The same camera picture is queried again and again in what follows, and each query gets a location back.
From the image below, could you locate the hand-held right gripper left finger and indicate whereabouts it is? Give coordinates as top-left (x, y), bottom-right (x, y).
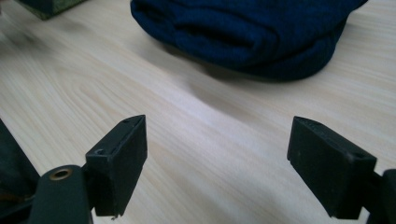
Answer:
top-left (84, 114), bottom-right (149, 217)

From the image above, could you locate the dark green cloth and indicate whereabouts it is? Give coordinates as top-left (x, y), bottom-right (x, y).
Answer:
top-left (14, 0), bottom-right (89, 21)

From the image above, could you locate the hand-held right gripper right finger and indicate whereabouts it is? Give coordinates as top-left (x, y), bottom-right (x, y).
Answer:
top-left (287, 116), bottom-right (378, 220)

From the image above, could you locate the navy blue knit garment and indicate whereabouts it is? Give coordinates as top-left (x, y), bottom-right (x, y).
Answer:
top-left (130, 0), bottom-right (370, 82)

